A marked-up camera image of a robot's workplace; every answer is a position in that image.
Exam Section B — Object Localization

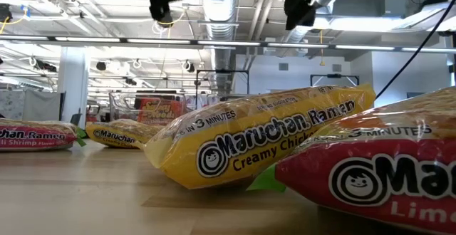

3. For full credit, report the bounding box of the yellow Maruchan ramen packet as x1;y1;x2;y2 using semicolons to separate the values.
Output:
84;118;165;150
142;83;378;190

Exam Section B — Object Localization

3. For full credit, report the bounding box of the grey partition curtain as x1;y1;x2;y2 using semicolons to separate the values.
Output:
0;89;67;121

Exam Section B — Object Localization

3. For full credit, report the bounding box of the green pink Maruchan ramen packet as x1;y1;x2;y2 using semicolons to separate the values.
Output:
0;117;88;153
245;86;456;235

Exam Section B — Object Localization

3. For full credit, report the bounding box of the long ceiling light bar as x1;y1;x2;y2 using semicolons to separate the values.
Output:
0;34;456;54

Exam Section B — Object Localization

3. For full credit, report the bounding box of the white column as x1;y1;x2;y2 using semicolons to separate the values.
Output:
56;46;90;129

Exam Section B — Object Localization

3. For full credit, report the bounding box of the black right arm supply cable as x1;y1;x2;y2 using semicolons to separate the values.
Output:
375;0;456;100

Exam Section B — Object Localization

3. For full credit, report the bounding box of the red Saucy Noods packet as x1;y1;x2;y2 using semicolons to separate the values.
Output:
137;98;179;126

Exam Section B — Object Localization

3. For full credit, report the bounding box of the clear plastic bin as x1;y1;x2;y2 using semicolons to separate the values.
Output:
185;92;252;112
108;90;189;126

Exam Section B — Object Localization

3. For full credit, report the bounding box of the black station frame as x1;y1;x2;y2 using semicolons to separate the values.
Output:
309;73;361;87
195;69;250;100

